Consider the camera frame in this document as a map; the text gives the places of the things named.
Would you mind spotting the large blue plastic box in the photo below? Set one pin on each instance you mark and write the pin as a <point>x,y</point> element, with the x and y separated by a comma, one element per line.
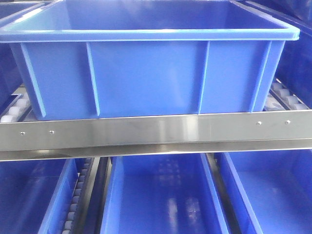
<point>84,59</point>

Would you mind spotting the blue bin bottom centre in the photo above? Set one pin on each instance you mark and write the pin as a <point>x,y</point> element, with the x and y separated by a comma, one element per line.
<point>162,194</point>

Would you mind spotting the blue bin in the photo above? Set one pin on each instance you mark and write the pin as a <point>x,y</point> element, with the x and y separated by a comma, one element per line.
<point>270,191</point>
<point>162,194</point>
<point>35,195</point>
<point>295,66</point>
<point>10,78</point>

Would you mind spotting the lower roller track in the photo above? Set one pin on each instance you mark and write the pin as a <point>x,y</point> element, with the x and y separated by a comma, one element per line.
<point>76,215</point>

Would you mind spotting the right white roller track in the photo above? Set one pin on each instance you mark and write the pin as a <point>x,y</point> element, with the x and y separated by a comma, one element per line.
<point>280,98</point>

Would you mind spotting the white roller track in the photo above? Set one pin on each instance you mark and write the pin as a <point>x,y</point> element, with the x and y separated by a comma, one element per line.
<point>16,107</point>
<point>280,98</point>

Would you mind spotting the steel shelf front bar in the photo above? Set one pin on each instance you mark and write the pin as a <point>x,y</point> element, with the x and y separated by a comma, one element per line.
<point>180,134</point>

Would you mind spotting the left white roller track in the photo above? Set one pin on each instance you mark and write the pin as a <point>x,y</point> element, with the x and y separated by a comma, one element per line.
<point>16,107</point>

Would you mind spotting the blue bin bottom right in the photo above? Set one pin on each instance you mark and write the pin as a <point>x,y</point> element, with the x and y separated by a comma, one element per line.
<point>270,191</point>

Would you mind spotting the blue bin bottom left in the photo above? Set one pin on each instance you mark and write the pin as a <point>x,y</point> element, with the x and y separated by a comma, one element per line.
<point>35,195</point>

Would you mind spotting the blue bin upper right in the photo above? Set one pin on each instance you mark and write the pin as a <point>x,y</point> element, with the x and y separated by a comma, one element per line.
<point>295,66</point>

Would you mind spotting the blue bin upper left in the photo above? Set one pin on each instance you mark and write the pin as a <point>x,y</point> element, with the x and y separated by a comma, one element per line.
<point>10,78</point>

